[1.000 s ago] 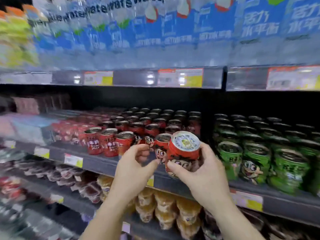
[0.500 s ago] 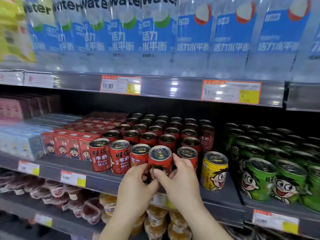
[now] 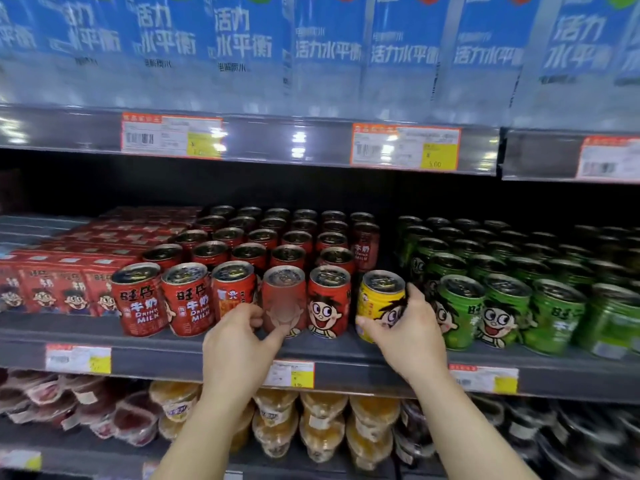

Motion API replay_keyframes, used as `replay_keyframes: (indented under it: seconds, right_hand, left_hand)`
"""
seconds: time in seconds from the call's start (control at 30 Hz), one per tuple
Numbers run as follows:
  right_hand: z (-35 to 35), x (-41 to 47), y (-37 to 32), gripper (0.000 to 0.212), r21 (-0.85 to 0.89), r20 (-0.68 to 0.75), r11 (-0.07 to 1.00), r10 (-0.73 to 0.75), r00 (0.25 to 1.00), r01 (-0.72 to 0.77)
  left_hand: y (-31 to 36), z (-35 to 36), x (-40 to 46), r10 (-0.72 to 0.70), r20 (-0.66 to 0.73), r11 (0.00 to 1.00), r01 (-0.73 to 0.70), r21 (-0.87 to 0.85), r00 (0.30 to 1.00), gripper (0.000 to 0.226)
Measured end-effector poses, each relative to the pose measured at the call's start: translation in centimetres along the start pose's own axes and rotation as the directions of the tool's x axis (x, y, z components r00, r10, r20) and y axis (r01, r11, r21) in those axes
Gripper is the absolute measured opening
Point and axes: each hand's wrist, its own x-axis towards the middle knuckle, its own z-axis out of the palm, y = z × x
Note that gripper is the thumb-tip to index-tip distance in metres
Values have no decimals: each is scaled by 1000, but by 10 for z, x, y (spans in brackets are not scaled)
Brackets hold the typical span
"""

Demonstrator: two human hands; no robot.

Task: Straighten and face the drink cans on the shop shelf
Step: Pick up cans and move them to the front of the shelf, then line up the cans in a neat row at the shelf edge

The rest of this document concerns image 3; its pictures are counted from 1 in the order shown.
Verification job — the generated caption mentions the orange yellow price tag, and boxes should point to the orange yellow price tag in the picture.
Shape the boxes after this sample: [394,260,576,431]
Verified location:
[448,363,520,395]
[349,123,462,172]
[121,112,225,159]
[262,360,317,389]
[45,343,113,375]
[575,136,640,184]

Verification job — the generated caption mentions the person's right hand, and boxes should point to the person's right hand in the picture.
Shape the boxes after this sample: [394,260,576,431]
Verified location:
[355,283,449,391]

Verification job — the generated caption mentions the stack of blue cartons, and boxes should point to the stack of blue cartons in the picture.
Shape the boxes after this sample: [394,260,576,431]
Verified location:
[0,213,93,255]

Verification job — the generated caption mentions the grey metal shelf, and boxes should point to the grey metal shelf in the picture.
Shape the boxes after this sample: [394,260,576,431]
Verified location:
[0,103,640,185]
[0,309,640,405]
[0,419,451,480]

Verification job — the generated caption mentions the rows of red cans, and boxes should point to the rows of red cans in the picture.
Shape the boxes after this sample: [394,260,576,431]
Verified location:
[142,204,381,275]

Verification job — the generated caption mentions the person's right forearm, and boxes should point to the person's right forearm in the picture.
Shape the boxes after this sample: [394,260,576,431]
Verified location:
[412,367,541,480]

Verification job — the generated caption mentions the person's left forearm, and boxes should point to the person's left forearm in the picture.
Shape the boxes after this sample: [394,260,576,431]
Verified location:
[149,389,266,480]

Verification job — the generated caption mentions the group of red jelly cups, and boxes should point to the group of red jelly cups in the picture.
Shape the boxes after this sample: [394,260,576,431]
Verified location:
[0,368,161,448]

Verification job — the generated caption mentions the group of black jelly cups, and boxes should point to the group of black jelly cups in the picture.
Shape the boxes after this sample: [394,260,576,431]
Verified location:
[393,394,640,480]

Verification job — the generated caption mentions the group of yellow jelly cups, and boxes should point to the group of yellow jelly cups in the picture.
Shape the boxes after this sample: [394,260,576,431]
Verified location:
[149,379,402,471]

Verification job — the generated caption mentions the rows of green cans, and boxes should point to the rows of green cans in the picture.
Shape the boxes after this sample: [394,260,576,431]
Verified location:
[397,214,640,359]

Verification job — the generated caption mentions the person's left hand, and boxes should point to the person's left hand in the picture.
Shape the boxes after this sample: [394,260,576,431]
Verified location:
[202,303,291,403]

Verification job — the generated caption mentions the row of blue label bottles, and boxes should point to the row of blue label bottles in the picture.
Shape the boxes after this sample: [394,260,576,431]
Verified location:
[0,0,640,133]

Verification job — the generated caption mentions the stack of red cartons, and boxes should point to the stack of red cartons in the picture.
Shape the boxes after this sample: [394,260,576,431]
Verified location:
[0,206,206,317]

